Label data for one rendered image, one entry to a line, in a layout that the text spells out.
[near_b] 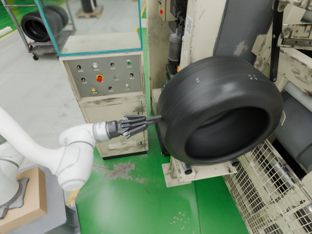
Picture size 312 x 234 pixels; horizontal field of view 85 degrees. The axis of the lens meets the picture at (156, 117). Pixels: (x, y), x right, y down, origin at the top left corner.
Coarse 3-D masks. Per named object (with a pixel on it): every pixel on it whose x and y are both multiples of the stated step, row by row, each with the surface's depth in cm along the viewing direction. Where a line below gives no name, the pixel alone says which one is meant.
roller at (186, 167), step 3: (183, 162) 97; (183, 165) 96; (186, 165) 95; (189, 165) 95; (183, 168) 95; (186, 168) 94; (189, 168) 94; (186, 171) 93; (189, 171) 93; (192, 171) 94; (186, 174) 95
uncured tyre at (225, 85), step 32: (192, 64) 74; (224, 64) 68; (160, 96) 83; (192, 96) 64; (224, 96) 60; (256, 96) 62; (160, 128) 82; (192, 128) 67; (224, 128) 109; (256, 128) 93; (192, 160) 85; (224, 160) 91
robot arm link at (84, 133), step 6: (78, 126) 73; (84, 126) 73; (90, 126) 73; (66, 132) 72; (72, 132) 71; (78, 132) 70; (84, 132) 71; (90, 132) 72; (60, 138) 72; (66, 138) 71; (72, 138) 69; (78, 138) 68; (84, 138) 69; (90, 138) 71; (60, 144) 72; (66, 144) 71; (90, 144) 69
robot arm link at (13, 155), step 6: (0, 138) 89; (0, 144) 91; (6, 144) 92; (0, 150) 91; (6, 150) 93; (12, 150) 95; (0, 156) 92; (6, 156) 94; (12, 156) 96; (18, 156) 99; (24, 156) 104; (12, 162) 95; (18, 162) 98; (18, 168) 99
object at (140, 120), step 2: (144, 116) 77; (138, 118) 77; (140, 118) 77; (142, 118) 77; (144, 118) 77; (126, 120) 77; (128, 120) 77; (130, 120) 77; (132, 120) 77; (134, 120) 77; (136, 120) 76; (138, 120) 76; (140, 120) 77; (142, 120) 77; (122, 122) 76; (124, 122) 76; (126, 122) 76; (128, 122) 76; (130, 122) 76; (132, 122) 77; (134, 122) 77; (136, 122) 77; (138, 122) 77; (140, 122) 77
